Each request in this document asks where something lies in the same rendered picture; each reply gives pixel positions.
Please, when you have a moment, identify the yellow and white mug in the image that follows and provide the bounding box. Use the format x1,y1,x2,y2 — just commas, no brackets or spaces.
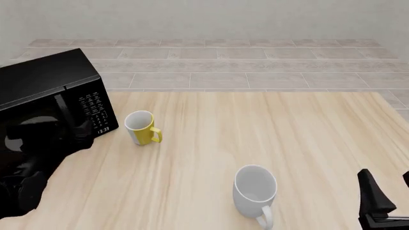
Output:
123,110,163,146

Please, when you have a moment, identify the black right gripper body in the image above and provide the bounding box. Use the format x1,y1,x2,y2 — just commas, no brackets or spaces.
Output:
358,210,409,230

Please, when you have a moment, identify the black microwave oven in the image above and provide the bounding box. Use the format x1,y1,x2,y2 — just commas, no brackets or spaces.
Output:
0,48,120,155

